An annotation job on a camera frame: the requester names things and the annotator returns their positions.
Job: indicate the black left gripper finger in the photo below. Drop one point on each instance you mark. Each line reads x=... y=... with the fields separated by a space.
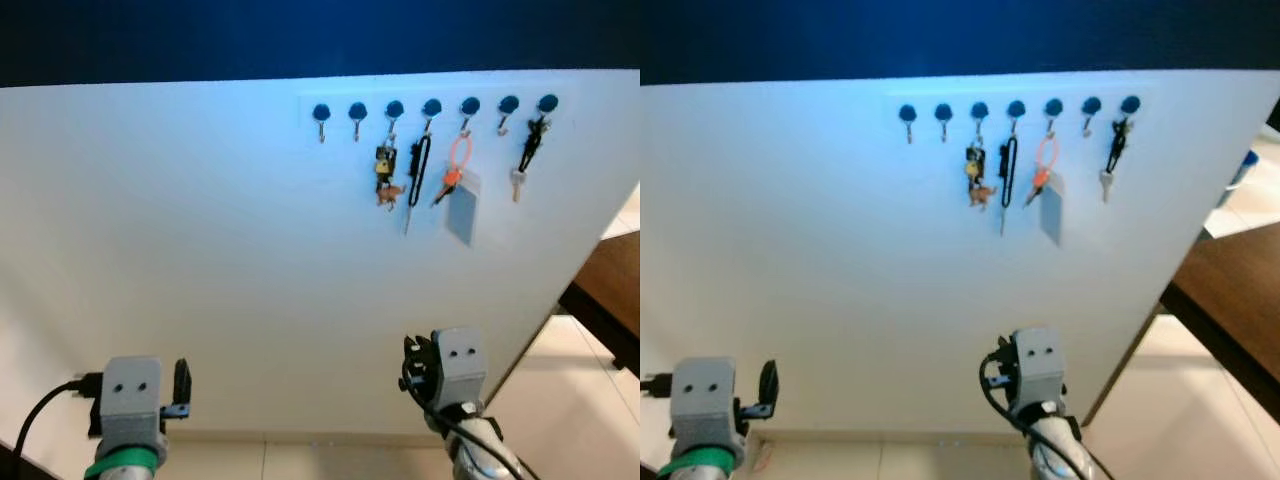
x=182 y=382
x=768 y=382

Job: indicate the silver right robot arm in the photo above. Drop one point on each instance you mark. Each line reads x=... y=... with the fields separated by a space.
x=480 y=450
x=1055 y=450

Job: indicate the blue capped metal hook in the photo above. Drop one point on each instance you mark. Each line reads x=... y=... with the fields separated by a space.
x=980 y=110
x=1130 y=104
x=1016 y=108
x=508 y=104
x=321 y=112
x=943 y=112
x=1053 y=107
x=547 y=103
x=470 y=105
x=357 y=111
x=395 y=108
x=431 y=107
x=907 y=113
x=1091 y=105

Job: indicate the key on black loop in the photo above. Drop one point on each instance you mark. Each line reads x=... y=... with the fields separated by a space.
x=1004 y=200
x=412 y=200

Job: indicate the dark brown wooden table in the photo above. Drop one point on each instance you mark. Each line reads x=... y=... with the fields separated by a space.
x=1235 y=290
x=615 y=275

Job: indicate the orange loop key with tag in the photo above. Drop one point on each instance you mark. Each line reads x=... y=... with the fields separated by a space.
x=451 y=180
x=1040 y=180

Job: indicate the blue plastic bucket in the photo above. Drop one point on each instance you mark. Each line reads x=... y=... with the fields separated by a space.
x=1249 y=158

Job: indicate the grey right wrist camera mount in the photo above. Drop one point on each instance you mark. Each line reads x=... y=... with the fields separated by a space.
x=460 y=370
x=1038 y=370

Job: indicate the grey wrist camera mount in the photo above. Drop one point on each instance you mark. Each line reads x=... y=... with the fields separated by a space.
x=1038 y=370
x=460 y=370
x=703 y=400
x=130 y=400

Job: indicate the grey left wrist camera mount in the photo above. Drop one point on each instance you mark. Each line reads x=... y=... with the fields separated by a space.
x=130 y=400
x=703 y=400

